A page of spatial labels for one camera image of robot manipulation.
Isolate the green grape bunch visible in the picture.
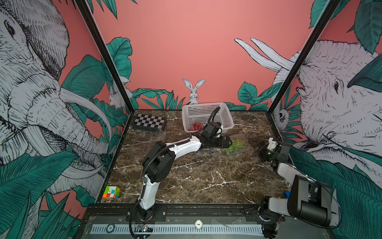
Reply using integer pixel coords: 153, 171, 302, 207
225, 139, 244, 154

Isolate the red grape bunch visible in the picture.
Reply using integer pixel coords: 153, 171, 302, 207
191, 121, 204, 131

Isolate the clear plastic clamshell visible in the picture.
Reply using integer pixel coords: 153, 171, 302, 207
224, 134, 254, 156
143, 130, 166, 149

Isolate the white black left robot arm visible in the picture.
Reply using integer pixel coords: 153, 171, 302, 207
138, 134, 233, 212

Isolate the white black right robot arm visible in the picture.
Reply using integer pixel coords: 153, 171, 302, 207
258, 137, 332, 228

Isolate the white perforated plastic basket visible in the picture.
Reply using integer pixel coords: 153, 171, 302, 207
182, 102, 234, 133

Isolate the small blue cube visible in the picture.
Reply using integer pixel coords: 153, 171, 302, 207
283, 191, 290, 198

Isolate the black white chessboard box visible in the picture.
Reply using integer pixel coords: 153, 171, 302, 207
132, 114, 167, 132

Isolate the colourful rubik cube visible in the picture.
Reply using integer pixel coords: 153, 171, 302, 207
102, 186, 120, 200

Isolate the black left camera cable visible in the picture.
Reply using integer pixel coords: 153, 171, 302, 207
207, 106, 221, 123

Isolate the black front mounting rail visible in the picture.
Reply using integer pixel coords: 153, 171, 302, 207
84, 203, 282, 224

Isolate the white slotted cable duct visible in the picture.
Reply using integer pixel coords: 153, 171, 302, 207
90, 224, 263, 236

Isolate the black right frame post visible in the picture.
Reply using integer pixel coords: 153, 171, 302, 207
267, 0, 341, 115

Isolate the black frame post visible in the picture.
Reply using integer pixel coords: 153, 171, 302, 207
75, 0, 134, 113
267, 0, 341, 115

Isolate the black left frame post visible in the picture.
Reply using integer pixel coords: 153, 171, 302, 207
75, 0, 134, 113

